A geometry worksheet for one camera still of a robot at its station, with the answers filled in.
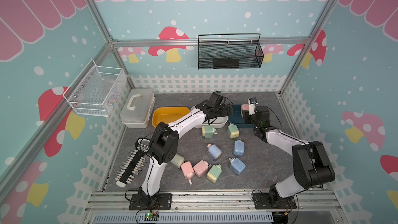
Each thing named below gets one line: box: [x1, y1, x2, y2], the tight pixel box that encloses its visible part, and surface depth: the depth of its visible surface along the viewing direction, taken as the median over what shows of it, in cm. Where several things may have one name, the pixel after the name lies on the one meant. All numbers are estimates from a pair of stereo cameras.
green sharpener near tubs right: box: [227, 123, 240, 139], surface depth 94 cm
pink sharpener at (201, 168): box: [193, 159, 209, 178], surface depth 79 cm
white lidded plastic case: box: [119, 88, 156, 129], surface depth 100 cm
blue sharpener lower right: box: [228, 157, 247, 176], surface depth 80 cm
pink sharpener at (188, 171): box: [180, 161, 195, 186], surface depth 79 cm
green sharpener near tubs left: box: [201, 124, 218, 139], surface depth 94 cm
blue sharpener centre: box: [206, 143, 222, 161], surface depth 86 cm
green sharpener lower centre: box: [206, 163, 223, 184], surface depth 79 cm
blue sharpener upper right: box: [233, 139, 245, 157], surface depth 87 cm
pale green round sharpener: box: [169, 153, 186, 169], surface depth 81 cm
